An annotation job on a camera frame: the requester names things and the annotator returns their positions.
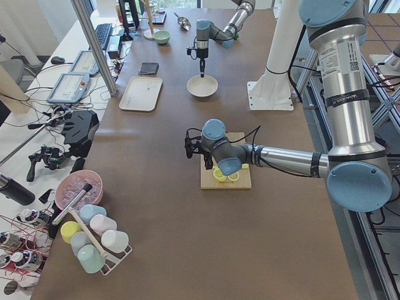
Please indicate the grey plastic cup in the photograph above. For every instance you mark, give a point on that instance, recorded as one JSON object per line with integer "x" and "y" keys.
{"x": 79, "y": 240}

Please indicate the cream round plate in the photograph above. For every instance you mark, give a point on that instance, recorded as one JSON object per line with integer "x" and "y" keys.
{"x": 202, "y": 86}

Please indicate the black computer mouse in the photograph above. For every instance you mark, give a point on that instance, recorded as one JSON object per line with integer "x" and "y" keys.
{"x": 57, "y": 60}

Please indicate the pink bowl with ice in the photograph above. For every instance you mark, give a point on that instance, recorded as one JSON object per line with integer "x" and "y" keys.
{"x": 73, "y": 184}

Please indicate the steel black-tipped muddler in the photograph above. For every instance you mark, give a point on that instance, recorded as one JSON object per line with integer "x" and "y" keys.
{"x": 78, "y": 197}

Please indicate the lemon slice upper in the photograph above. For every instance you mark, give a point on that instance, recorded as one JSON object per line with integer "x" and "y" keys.
{"x": 218, "y": 175}

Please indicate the aluminium frame post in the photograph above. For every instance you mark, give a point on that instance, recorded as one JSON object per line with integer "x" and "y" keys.
{"x": 92, "y": 39}

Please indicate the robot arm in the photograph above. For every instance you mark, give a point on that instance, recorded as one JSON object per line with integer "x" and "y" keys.
{"x": 206, "y": 30}
{"x": 355, "y": 168}

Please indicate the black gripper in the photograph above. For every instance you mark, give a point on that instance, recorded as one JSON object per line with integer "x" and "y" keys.
{"x": 202, "y": 54}
{"x": 207, "y": 158}

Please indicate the wooden cutting board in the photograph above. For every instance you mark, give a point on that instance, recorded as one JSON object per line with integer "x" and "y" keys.
{"x": 208, "y": 182}

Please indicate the blue plastic cup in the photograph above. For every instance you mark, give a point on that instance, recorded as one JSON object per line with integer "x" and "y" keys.
{"x": 88, "y": 211}

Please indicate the teach pendant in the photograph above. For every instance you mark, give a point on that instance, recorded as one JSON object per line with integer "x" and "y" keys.
{"x": 85, "y": 63}
{"x": 69, "y": 88}

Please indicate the pink plastic cup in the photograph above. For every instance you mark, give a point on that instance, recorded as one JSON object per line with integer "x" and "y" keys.
{"x": 101, "y": 223}

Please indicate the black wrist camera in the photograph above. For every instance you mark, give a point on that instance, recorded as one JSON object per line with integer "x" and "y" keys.
{"x": 192, "y": 145}
{"x": 191, "y": 51}

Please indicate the far teach pendant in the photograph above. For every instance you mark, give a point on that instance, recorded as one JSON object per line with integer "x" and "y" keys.
{"x": 85, "y": 63}

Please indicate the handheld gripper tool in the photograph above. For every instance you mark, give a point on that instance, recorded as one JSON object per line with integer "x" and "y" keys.
{"x": 53, "y": 158}

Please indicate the mint green plastic cup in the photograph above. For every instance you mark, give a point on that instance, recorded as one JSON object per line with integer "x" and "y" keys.
{"x": 90, "y": 259}

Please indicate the lemon slice lower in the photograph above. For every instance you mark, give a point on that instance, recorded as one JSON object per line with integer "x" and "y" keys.
{"x": 234, "y": 177}

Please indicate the wooden cup tree stand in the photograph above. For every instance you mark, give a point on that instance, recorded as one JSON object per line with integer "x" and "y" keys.
{"x": 149, "y": 33}

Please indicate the yellow plastic cup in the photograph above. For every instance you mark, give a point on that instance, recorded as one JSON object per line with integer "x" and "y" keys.
{"x": 68, "y": 230}

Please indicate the green bowl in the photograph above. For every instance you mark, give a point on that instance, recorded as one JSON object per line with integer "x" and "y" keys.
{"x": 161, "y": 37}

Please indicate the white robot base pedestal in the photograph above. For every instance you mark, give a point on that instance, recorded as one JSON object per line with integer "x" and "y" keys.
{"x": 272, "y": 91}

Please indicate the white wire cup rack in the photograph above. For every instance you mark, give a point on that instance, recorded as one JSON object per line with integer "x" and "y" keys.
{"x": 112, "y": 261}

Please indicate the cream rabbit tray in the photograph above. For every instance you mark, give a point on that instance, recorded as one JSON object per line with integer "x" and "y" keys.
{"x": 141, "y": 94}

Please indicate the black keyboard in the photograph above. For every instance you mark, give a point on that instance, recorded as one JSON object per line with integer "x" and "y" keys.
{"x": 103, "y": 31}

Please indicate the lemon slice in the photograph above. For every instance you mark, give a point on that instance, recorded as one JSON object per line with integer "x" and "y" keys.
{"x": 218, "y": 175}
{"x": 234, "y": 177}

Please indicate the metal ice scoop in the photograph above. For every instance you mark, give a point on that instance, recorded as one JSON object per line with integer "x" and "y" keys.
{"x": 183, "y": 22}

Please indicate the grey folded cloth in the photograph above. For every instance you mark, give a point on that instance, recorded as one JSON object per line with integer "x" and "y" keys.
{"x": 149, "y": 68}

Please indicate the white plastic cup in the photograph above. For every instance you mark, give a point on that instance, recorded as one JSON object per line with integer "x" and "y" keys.
{"x": 114, "y": 240}

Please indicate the near teach pendant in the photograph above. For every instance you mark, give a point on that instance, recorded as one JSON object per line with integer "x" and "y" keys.
{"x": 69, "y": 88}

